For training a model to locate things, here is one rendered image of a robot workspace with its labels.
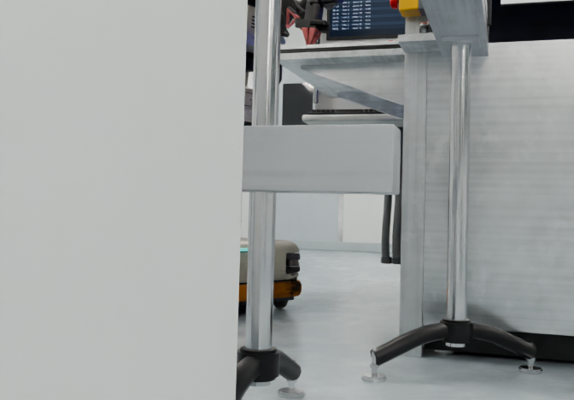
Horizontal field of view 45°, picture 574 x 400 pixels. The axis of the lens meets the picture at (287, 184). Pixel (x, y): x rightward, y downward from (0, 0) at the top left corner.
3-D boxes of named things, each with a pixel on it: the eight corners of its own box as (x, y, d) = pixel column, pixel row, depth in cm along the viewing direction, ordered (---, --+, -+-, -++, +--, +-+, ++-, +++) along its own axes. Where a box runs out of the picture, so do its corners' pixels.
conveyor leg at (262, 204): (288, 380, 132) (298, -20, 135) (272, 391, 124) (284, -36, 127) (243, 375, 135) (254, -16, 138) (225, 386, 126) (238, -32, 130)
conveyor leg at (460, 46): (475, 344, 176) (480, 43, 180) (473, 350, 168) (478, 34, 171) (439, 340, 179) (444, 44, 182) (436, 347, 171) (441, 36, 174)
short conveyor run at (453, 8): (437, 58, 198) (438, 3, 198) (494, 55, 193) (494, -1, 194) (402, -21, 132) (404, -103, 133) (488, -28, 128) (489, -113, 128)
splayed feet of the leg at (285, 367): (313, 394, 152) (314, 329, 152) (224, 473, 104) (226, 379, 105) (278, 391, 154) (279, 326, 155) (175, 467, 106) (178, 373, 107)
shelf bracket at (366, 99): (427, 126, 260) (428, 91, 260) (426, 125, 257) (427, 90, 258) (338, 127, 270) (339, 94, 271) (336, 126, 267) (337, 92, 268)
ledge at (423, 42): (454, 50, 196) (454, 44, 196) (450, 39, 183) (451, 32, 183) (404, 53, 200) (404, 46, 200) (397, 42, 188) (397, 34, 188)
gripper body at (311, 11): (325, 26, 218) (327, 2, 218) (293, 24, 221) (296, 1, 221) (330, 31, 224) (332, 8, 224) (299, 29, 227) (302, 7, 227)
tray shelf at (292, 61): (451, 95, 266) (452, 90, 266) (433, 53, 199) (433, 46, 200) (329, 97, 281) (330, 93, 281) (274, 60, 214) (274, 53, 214)
